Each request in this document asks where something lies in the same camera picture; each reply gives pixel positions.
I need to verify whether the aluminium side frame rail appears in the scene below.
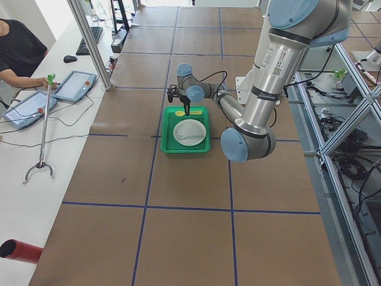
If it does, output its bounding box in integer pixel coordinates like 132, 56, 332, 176
294, 44, 381, 286

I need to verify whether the white round plate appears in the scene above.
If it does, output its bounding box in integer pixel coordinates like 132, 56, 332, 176
173, 119, 206, 147

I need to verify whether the green handled reacher grabber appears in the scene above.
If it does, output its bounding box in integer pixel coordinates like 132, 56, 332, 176
22, 73, 55, 185

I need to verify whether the near blue teach pendant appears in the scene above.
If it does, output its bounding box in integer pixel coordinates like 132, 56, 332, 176
2, 91, 47, 130

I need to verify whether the black computer mouse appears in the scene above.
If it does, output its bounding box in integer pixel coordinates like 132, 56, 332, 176
63, 55, 77, 63

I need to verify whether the green plastic tray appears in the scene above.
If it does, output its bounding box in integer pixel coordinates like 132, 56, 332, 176
161, 106, 211, 154

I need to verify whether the far blue teach pendant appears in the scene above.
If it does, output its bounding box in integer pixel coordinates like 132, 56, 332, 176
52, 70, 97, 102

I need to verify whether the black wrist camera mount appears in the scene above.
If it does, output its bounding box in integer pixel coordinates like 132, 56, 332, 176
167, 85, 180, 103

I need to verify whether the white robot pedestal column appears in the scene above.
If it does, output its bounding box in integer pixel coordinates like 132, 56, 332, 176
235, 0, 277, 105

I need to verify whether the black keyboard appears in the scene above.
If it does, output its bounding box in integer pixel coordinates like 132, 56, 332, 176
75, 26, 104, 56

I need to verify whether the seated person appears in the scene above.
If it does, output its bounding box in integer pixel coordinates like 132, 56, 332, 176
1, 19, 48, 88

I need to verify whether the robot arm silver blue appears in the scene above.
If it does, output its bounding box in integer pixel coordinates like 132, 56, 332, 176
167, 1, 352, 162

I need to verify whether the yellow plastic spoon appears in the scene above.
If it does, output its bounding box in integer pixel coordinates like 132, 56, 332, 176
174, 110, 202, 117

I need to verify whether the aluminium frame post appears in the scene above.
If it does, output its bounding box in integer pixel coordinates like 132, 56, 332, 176
67, 0, 113, 91

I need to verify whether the blue teach pendant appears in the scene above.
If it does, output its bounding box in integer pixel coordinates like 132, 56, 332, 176
52, 70, 97, 102
2, 91, 47, 130

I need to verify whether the red cylinder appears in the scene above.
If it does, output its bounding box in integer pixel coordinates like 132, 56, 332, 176
1, 239, 43, 265

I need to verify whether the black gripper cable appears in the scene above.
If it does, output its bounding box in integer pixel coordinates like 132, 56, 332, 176
196, 70, 229, 99

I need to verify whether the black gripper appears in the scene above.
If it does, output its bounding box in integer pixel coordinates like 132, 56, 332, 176
179, 94, 191, 116

